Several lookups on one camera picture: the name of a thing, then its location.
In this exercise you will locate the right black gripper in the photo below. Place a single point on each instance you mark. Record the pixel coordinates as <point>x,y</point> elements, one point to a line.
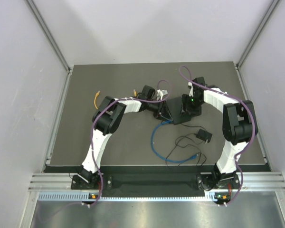
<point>193,111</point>

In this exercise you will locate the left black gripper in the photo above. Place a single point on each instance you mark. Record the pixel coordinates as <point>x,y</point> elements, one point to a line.
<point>160,113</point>

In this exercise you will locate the black network switch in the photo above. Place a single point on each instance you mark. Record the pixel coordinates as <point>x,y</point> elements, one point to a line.
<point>175,108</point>

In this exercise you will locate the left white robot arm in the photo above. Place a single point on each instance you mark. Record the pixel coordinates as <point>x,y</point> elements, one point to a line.
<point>106,121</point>

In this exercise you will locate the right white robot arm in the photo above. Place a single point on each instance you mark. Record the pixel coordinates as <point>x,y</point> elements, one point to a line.
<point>239,128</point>

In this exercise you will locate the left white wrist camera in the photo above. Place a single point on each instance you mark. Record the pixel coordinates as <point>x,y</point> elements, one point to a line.
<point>161,94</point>

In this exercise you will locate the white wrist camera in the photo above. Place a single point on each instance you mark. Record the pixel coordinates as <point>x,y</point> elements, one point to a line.
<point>161,94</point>
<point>191,88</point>

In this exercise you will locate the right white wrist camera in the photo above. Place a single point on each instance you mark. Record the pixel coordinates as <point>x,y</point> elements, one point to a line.
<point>191,88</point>

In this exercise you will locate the grey slotted cable duct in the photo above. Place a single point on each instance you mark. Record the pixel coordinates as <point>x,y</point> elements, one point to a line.
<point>91,197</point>

